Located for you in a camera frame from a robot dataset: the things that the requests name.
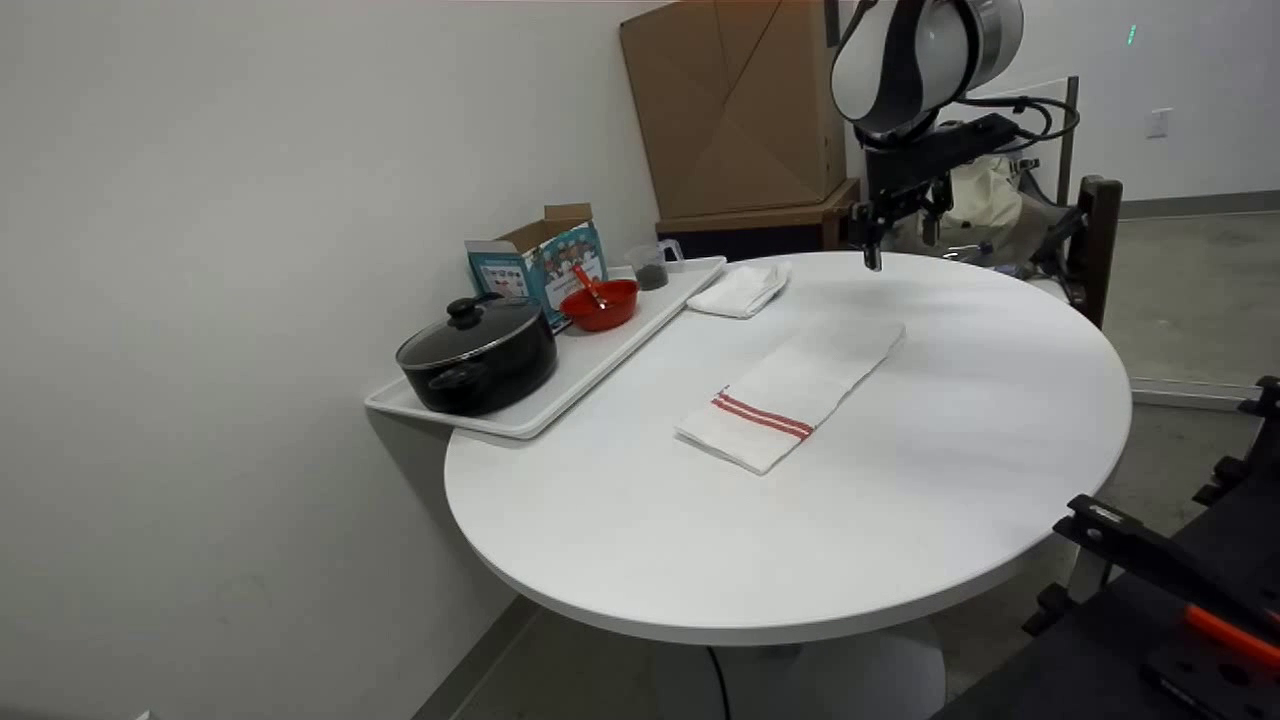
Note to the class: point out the white rectangular tray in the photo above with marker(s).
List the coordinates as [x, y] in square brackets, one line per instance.
[587, 356]

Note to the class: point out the large brown cardboard sheet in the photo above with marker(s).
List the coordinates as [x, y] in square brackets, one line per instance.
[733, 107]

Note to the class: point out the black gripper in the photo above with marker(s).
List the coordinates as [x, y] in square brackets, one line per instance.
[897, 190]

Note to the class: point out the black cooking pot with lid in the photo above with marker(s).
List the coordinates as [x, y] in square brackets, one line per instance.
[483, 356]

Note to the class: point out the small folded white cloth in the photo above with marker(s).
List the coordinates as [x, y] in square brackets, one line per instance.
[742, 288]

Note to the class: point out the red bowl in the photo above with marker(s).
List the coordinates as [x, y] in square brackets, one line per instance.
[601, 306]

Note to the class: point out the white towel with red stripes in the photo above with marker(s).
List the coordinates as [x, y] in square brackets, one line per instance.
[789, 395]

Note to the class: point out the beige cloth bundle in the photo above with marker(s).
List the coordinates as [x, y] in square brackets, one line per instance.
[992, 213]

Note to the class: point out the round white table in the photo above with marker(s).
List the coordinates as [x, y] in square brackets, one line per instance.
[923, 490]

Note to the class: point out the colourful cardboard box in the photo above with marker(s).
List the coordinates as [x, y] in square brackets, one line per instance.
[541, 256]

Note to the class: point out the small grey cup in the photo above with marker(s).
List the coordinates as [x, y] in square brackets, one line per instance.
[649, 278]

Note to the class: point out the dark wooden side table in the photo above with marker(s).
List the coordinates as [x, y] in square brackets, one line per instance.
[765, 230]

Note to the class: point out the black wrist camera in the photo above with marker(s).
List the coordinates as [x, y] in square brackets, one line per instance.
[941, 148]

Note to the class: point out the black clamp with orange handle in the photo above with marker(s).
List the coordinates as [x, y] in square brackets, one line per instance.
[1212, 604]

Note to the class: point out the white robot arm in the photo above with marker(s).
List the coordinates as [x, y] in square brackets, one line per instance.
[894, 68]

